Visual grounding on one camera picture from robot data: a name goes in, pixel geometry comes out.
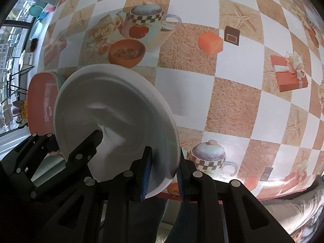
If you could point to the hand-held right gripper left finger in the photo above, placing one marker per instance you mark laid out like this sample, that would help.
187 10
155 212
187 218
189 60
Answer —
147 177

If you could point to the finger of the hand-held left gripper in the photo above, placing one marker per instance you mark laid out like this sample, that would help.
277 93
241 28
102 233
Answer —
83 149
40 144

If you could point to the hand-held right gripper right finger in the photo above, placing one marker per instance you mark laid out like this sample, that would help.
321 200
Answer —
181 181

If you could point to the pink plate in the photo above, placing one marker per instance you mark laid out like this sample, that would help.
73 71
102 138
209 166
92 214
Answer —
40 101

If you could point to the white plate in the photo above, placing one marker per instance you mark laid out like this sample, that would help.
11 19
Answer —
114 101

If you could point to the pair of slippers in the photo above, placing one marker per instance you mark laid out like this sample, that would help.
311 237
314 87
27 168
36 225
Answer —
16 107

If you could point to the pale green plate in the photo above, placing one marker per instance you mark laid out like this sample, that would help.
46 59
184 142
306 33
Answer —
60 79

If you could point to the black drying rack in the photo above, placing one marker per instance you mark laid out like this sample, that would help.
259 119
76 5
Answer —
15 81

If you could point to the checkered printed tablecloth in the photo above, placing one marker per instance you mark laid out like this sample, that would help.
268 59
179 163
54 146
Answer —
192 86

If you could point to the grey fuzzy cloth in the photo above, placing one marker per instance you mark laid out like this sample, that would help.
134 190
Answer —
291 211

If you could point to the white basin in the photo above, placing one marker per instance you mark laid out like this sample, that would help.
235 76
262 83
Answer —
36 29

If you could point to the teal bowl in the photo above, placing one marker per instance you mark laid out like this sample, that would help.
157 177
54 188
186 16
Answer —
36 9

